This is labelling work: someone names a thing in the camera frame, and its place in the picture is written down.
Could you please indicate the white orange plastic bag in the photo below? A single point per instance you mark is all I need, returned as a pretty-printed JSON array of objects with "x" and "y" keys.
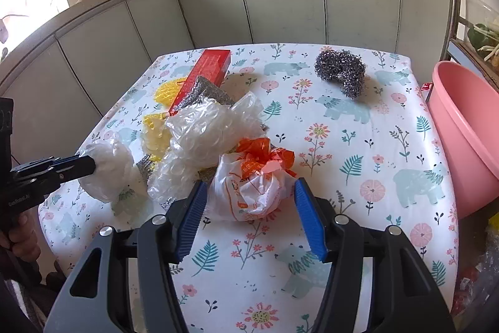
[{"x": 251, "y": 182}]

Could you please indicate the yellow mesh scrubber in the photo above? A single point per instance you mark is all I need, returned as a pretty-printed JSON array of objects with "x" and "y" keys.
[{"x": 155, "y": 135}]

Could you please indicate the clear bubble wrap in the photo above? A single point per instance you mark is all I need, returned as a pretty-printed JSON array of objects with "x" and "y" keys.
[{"x": 200, "y": 134}]

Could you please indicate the red plastic bag below shelf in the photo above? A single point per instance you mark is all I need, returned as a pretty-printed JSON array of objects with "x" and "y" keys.
[{"x": 476, "y": 285}]

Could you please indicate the white plastic wad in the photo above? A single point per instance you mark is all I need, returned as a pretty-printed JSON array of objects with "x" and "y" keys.
[{"x": 113, "y": 167}]

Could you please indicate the glass bowl with vegetables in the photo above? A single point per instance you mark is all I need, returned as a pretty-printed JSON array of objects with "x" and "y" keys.
[{"x": 481, "y": 31}]

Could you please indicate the person's left hand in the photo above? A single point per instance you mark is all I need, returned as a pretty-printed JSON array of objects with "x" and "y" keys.
[{"x": 22, "y": 239}]

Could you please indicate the grey kitchen cabinet counter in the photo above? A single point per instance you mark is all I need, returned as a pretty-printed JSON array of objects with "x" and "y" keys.
[{"x": 67, "y": 75}]

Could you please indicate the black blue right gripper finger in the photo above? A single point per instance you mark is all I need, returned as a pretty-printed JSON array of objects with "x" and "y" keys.
[{"x": 62, "y": 170}]

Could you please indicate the pink plastic basin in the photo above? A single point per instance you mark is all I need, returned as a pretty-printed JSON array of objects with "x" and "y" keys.
[{"x": 464, "y": 108}]

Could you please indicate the steel wool scrubber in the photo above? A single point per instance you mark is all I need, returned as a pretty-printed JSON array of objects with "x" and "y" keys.
[{"x": 344, "y": 69}]

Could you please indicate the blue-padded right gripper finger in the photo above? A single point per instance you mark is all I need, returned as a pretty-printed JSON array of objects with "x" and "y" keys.
[
  {"x": 95, "y": 296},
  {"x": 404, "y": 296}
]

